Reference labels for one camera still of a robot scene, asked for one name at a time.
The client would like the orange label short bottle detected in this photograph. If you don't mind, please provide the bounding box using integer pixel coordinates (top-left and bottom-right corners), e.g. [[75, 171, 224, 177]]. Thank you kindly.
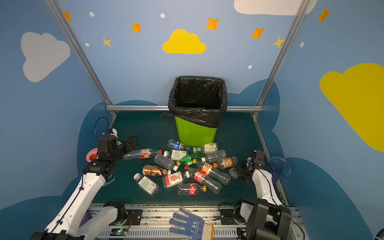
[[213, 156, 239, 169]]

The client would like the clear bottle red label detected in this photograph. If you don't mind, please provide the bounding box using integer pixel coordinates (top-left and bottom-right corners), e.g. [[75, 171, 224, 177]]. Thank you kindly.
[[123, 148, 163, 161]]

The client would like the blue label water bottle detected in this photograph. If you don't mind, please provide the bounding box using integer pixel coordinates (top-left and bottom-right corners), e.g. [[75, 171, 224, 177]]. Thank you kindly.
[[229, 157, 252, 182]]

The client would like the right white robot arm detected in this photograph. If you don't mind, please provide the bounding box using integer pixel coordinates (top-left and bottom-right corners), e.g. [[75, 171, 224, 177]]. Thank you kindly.
[[234, 150, 292, 240]]

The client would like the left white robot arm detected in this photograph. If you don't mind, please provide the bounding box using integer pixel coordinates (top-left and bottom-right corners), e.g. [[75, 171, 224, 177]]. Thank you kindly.
[[31, 129, 139, 240]]

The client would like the green bin black liner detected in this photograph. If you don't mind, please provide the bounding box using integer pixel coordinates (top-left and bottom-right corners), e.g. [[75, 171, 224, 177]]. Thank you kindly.
[[168, 76, 228, 147]]

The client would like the pink plastic watering can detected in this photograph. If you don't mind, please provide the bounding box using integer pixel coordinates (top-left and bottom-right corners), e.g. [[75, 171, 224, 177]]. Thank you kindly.
[[86, 148, 98, 163]]

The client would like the orange label long bottle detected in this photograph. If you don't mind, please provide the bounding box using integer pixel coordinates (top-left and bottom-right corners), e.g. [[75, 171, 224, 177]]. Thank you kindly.
[[193, 159, 231, 185]]

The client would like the cream label bottle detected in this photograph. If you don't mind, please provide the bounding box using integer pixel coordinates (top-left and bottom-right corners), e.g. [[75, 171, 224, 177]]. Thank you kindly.
[[192, 143, 219, 154]]

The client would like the long bottle red label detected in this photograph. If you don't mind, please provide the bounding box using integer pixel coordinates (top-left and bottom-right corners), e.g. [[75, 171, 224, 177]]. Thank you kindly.
[[185, 166, 222, 195]]

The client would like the brown drink bottle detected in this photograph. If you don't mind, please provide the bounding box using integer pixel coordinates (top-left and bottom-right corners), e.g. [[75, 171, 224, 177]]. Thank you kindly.
[[143, 165, 172, 177]]

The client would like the clear bottle white cap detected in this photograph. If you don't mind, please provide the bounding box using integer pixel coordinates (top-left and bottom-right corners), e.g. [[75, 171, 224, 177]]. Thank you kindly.
[[133, 173, 160, 196]]

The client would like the green sprite bottle centre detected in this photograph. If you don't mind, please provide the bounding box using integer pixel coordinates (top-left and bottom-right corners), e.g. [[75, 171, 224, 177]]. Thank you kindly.
[[180, 153, 202, 166]]

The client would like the small bottle yellow cap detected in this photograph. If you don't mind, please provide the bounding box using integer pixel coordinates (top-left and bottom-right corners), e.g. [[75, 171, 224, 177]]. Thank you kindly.
[[177, 183, 207, 196]]

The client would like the clear bottle blue cap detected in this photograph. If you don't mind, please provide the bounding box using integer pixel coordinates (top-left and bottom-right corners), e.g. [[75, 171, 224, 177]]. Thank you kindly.
[[167, 139, 191, 152]]

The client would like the pink label bottle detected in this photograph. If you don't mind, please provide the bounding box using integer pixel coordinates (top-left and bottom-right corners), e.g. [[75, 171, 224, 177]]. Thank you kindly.
[[162, 171, 191, 189]]

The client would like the blue dotted work glove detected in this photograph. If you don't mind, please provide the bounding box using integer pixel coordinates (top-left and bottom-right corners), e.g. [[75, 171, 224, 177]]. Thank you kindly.
[[169, 207, 214, 240]]

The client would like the aluminium frame rail back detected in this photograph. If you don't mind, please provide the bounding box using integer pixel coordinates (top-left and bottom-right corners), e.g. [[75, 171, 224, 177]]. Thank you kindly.
[[104, 104, 264, 112]]

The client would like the left aluminium post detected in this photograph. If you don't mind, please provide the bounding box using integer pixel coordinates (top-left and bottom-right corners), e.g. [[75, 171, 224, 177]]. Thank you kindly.
[[45, 0, 113, 107]]

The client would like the aluminium corner post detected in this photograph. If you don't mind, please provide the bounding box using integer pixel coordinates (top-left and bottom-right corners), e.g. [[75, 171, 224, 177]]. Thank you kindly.
[[252, 0, 311, 120]]

